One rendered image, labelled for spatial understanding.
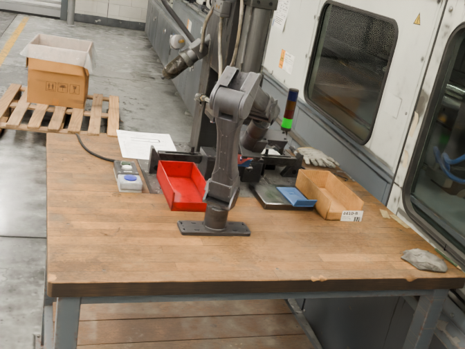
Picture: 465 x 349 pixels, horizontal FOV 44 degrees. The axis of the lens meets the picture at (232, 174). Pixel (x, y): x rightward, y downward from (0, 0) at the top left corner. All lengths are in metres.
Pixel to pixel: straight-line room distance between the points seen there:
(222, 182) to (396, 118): 0.91
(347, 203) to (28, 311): 1.53
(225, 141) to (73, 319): 0.56
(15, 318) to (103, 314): 0.49
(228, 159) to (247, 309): 1.17
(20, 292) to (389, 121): 1.81
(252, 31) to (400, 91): 0.67
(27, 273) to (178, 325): 0.96
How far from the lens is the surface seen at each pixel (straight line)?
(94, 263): 1.38
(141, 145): 2.16
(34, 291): 2.89
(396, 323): 2.13
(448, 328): 1.87
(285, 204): 1.81
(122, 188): 1.74
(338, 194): 1.98
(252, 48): 1.84
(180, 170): 1.89
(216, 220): 1.55
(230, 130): 1.43
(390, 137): 2.24
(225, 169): 1.49
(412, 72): 2.18
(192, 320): 2.40
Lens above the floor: 1.61
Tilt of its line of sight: 21 degrees down
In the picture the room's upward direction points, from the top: 11 degrees clockwise
